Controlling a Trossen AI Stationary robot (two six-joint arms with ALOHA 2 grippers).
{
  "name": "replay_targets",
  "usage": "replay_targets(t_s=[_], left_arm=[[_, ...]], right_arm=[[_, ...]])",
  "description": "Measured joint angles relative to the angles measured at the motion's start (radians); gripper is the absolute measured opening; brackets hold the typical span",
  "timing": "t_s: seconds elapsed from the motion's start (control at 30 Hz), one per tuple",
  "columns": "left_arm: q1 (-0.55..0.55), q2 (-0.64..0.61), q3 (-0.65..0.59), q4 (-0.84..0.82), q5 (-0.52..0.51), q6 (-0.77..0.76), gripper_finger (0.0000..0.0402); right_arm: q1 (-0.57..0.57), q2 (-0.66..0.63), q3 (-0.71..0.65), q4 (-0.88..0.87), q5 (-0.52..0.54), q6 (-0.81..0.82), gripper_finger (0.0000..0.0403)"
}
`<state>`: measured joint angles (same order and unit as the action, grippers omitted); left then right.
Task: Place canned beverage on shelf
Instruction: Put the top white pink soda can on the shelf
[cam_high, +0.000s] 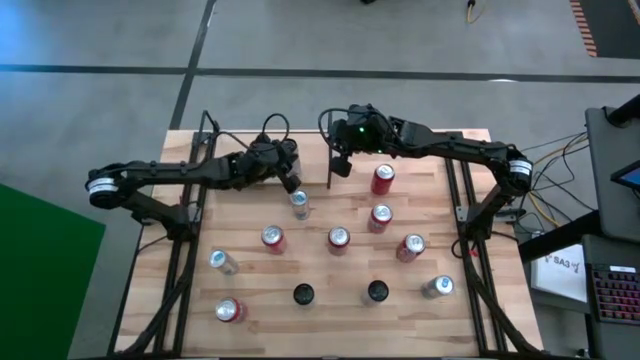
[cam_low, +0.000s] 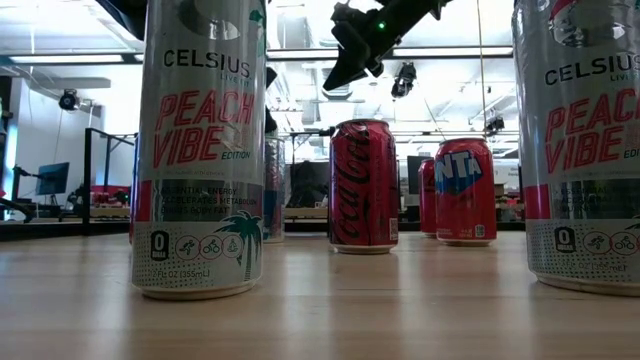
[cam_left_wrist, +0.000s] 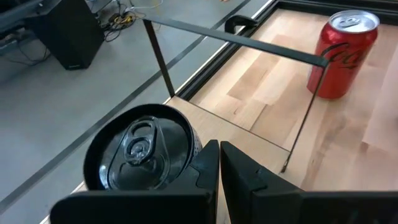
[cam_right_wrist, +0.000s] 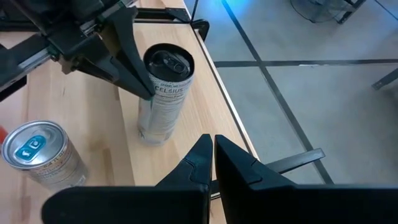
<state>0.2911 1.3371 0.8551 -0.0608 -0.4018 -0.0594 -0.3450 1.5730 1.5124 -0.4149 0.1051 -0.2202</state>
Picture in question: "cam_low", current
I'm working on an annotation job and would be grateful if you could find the red Fanta can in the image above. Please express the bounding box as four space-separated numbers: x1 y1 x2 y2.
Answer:
128 133 137 246

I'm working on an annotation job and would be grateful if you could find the black computer monitor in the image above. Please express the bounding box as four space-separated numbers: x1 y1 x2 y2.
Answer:
406 154 422 197

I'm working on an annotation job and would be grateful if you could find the Celsius Peach Vibe can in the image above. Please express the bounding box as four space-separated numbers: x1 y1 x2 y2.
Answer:
130 0 267 303
511 0 640 299

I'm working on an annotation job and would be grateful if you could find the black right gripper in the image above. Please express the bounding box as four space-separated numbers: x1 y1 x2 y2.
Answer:
322 0 454 93

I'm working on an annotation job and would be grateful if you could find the Coca-Cola can black script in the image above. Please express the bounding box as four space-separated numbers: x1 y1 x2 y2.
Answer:
328 118 401 256

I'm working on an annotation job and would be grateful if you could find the computer monitor on arm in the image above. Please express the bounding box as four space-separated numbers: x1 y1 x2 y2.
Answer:
34 161 71 197

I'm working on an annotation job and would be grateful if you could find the red soda can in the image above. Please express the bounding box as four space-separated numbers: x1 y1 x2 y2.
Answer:
417 157 437 239

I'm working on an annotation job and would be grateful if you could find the slim silver beverage can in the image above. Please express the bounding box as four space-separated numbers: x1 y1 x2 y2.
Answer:
263 135 287 245

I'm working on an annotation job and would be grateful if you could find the red workshop equipment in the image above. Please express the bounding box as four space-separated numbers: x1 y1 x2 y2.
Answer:
89 184 132 207

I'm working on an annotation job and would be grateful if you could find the black aluminium table frame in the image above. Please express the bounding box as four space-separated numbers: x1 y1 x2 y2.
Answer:
0 217 526 243

